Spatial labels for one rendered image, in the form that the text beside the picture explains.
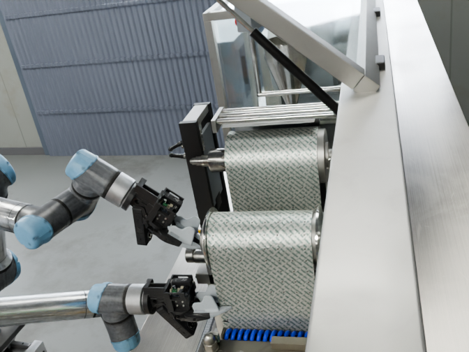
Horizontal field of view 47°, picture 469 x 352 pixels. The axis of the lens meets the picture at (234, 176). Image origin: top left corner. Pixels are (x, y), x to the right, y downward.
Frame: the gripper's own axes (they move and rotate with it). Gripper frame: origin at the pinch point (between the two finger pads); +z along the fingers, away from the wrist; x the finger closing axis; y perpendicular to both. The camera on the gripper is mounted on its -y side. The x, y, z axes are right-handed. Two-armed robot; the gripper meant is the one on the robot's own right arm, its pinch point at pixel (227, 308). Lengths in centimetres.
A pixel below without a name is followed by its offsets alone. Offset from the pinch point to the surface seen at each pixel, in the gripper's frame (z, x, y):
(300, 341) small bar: 17.6, -5.5, -4.4
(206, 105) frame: -11, 47, 35
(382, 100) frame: 37, -18, 56
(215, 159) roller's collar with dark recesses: -5.8, 28.3, 25.9
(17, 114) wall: -307, 344, -66
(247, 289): 5.7, -0.2, 6.0
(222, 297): -0.7, -0.2, 3.5
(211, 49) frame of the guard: -24, 102, 37
